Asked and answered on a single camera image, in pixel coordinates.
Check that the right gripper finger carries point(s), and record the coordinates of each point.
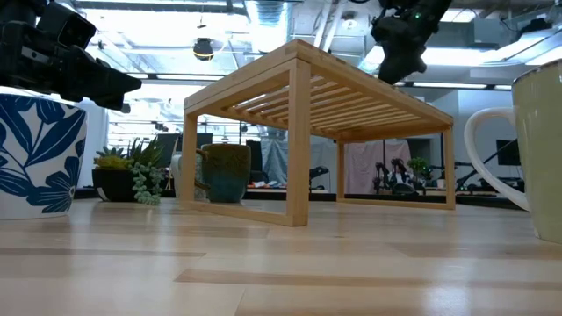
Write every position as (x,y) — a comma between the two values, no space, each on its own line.
(399,70)

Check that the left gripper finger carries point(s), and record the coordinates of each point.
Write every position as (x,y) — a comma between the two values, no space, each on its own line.
(110,103)
(105,81)

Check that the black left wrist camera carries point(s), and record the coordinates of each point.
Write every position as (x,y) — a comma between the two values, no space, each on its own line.
(70,26)

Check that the pale pink hanging cloth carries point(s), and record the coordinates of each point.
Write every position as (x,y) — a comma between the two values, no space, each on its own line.
(373,153)

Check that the black background monitor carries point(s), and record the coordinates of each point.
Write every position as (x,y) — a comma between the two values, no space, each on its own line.
(508,152)

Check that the succulent plant in black pot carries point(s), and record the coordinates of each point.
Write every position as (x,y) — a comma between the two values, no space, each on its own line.
(114,184)

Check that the brown and teal glazed mug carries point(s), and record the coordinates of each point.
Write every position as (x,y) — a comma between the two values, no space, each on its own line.
(228,175)

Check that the tall pale green mug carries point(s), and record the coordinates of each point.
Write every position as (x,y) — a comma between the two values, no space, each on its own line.
(540,153)

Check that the grey hanging cloth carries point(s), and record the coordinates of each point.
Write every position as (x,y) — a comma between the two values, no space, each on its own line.
(274,160)

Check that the small green background plant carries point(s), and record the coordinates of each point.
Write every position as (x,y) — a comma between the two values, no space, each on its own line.
(418,166)

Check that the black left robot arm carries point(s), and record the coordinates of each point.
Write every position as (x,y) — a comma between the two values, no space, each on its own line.
(17,9)

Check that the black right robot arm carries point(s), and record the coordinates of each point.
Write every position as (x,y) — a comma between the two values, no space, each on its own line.
(421,11)

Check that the white mug teal tile pattern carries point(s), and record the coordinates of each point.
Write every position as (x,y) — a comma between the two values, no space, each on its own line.
(176,175)

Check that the black background robot arms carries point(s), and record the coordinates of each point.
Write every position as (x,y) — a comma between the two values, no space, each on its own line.
(393,177)

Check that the slatted wooden rack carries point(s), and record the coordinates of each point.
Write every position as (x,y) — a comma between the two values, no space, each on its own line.
(300,131)

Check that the blue floral white mug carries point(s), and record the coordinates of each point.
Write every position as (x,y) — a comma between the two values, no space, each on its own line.
(39,153)

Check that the black ceiling dome device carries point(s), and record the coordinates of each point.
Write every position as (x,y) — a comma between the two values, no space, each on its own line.
(203,48)

